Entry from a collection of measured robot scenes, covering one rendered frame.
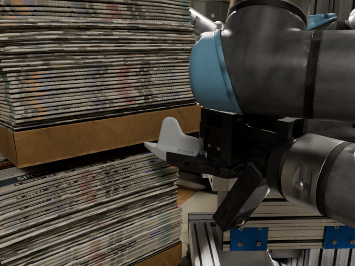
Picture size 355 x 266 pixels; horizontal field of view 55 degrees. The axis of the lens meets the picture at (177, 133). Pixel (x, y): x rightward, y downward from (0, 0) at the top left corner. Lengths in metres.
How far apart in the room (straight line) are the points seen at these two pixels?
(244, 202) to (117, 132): 0.19
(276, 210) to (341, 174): 0.49
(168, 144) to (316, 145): 0.19
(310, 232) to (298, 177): 0.58
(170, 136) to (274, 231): 0.51
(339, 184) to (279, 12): 0.15
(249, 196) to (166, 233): 0.25
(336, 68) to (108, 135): 0.30
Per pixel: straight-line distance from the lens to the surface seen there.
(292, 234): 0.90
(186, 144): 0.43
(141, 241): 0.58
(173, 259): 0.64
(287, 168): 0.35
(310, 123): 0.74
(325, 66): 0.28
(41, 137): 0.44
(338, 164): 0.33
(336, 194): 0.32
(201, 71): 0.30
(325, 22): 0.75
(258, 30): 0.30
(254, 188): 0.39
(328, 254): 1.17
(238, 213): 0.43
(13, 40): 0.43
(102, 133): 0.47
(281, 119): 0.37
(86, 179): 0.49
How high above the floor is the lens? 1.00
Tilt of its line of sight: 16 degrees down
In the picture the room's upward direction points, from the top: straight up
